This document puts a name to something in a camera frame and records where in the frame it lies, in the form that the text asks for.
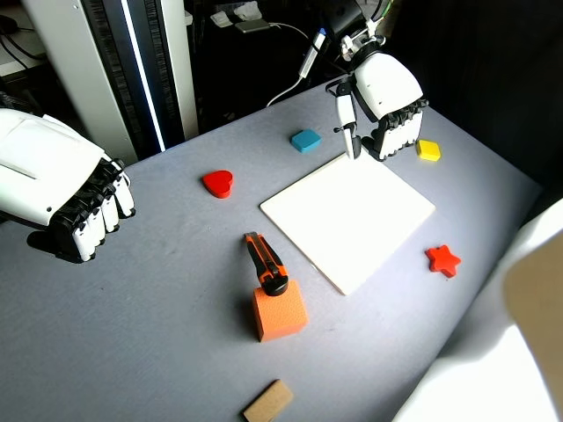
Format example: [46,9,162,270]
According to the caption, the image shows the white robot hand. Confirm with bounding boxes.
[325,51,430,163]
[0,107,136,264]

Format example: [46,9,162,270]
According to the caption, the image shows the orange black utility knife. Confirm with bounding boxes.
[244,231,290,296]

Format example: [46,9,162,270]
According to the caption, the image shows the orange foam block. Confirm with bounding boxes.
[252,280,309,343]

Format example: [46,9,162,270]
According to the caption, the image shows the white square board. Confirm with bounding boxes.
[259,151,436,296]

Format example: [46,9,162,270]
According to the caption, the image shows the yellow rounded block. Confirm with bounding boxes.
[415,139,442,162]

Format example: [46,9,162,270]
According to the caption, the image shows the blue rounded block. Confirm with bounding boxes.
[289,129,323,154]

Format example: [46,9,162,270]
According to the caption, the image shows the white side desk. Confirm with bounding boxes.
[0,25,48,78]

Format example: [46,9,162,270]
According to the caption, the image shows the white cabinet with black strips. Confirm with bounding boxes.
[21,0,199,164]

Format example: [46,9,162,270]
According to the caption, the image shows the grey flat device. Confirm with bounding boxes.
[234,18,271,34]

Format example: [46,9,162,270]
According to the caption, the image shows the red heart block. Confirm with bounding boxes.
[202,170,234,200]

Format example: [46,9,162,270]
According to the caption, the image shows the red star block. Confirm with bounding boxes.
[424,244,463,279]

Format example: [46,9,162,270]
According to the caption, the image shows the blurred white robot shell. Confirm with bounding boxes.
[391,188,563,422]

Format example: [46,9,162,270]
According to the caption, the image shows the tan cork block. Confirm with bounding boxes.
[242,379,295,422]

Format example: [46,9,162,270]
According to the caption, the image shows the white adapter cable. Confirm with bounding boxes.
[266,21,331,108]

